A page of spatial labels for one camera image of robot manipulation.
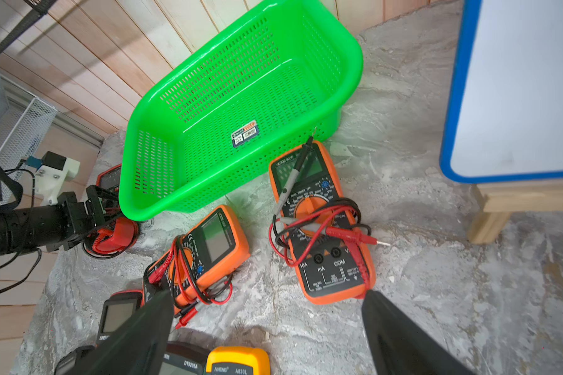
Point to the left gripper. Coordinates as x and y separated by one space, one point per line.
98 211

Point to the large red multimeter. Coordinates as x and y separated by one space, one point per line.
116 310

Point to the orange Victor multimeter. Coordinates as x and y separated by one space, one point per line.
316 230

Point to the small black multimeter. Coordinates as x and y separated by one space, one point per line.
69 361

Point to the yellow multimeter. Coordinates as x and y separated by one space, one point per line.
237 360

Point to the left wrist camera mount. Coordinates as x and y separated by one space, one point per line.
51 172

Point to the small red multimeter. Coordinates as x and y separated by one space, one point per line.
118 233

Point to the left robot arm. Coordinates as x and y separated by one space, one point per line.
24 231

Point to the green plastic basket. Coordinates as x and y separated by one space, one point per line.
277 75

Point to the green DT9205A multimeter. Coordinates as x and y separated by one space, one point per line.
184 359

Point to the blue framed whiteboard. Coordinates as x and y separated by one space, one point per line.
504 117

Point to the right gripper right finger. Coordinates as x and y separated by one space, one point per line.
398 345

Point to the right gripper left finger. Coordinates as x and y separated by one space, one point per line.
137 346

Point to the white wire shelf rack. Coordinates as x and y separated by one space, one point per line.
24 122

